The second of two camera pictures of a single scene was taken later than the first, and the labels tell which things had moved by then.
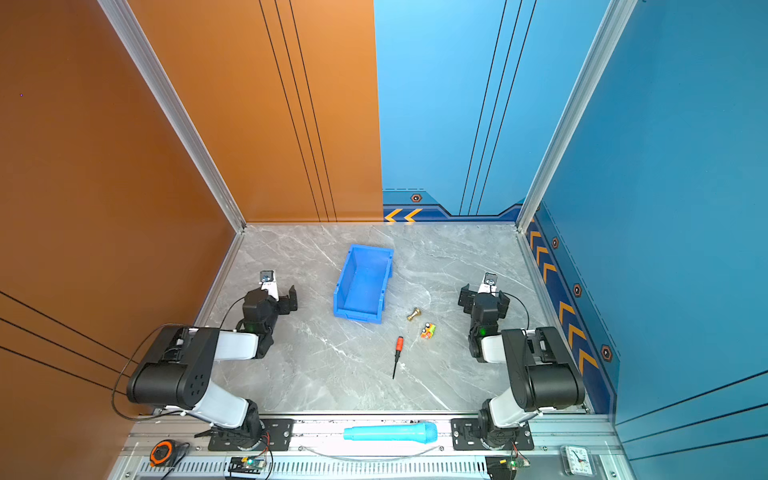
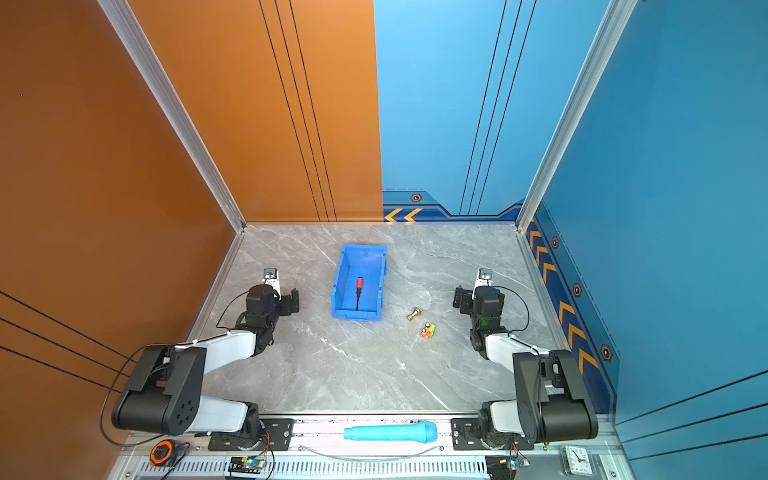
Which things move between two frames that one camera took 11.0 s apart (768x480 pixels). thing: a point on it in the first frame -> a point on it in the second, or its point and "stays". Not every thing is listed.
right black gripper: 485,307 stays
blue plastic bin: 360,292 stays
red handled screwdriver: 399,348 -> 359,286
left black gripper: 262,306 stays
